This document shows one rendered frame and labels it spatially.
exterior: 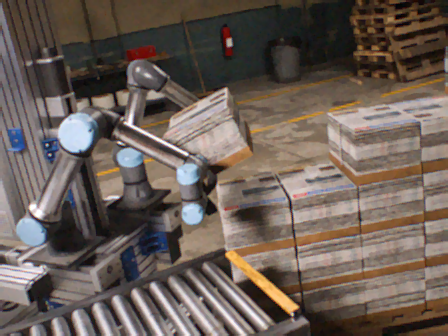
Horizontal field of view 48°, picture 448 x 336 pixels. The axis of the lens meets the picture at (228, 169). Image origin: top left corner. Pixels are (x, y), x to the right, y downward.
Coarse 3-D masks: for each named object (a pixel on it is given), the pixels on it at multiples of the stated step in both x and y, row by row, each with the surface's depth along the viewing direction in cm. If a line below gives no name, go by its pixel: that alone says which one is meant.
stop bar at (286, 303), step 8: (232, 256) 173; (240, 264) 167; (248, 264) 166; (248, 272) 162; (256, 272) 161; (256, 280) 157; (264, 280) 156; (264, 288) 152; (272, 288) 151; (272, 296) 148; (280, 296) 146; (280, 304) 145; (288, 304) 142; (288, 312) 141; (296, 312) 140
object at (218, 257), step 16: (208, 256) 179; (224, 256) 179; (160, 272) 174; (176, 272) 172; (224, 272) 181; (112, 288) 168; (128, 288) 167; (144, 288) 168; (192, 288) 177; (80, 304) 162; (32, 320) 157; (48, 320) 156
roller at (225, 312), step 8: (192, 272) 171; (192, 280) 168; (200, 280) 165; (200, 288) 162; (208, 288) 160; (208, 296) 156; (216, 296) 155; (208, 304) 156; (216, 304) 152; (224, 304) 150; (216, 312) 150; (224, 312) 147; (232, 312) 146; (224, 320) 145; (232, 320) 143; (240, 320) 142; (232, 328) 141; (240, 328) 139; (248, 328) 138
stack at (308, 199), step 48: (240, 192) 224; (288, 192) 216; (336, 192) 211; (384, 192) 213; (432, 192) 216; (240, 240) 213; (336, 240) 218; (384, 240) 220; (432, 240) 224; (240, 288) 220; (336, 288) 225; (384, 288) 228; (432, 288) 231
